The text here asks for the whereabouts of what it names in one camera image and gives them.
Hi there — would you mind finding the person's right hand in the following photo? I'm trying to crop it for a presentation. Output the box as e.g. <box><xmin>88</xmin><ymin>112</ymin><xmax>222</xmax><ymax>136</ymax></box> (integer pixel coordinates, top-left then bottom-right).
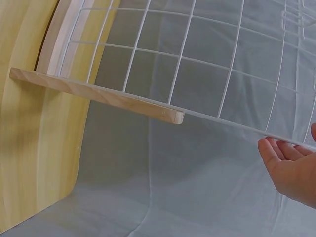
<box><xmin>257</xmin><ymin>122</ymin><xmax>316</xmax><ymax>211</ymax></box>

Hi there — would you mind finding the white wire grid rack wooden base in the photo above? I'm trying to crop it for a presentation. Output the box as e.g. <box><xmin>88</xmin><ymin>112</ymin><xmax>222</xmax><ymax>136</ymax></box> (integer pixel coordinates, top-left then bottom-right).
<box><xmin>9</xmin><ymin>0</ymin><xmax>316</xmax><ymax>150</ymax></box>

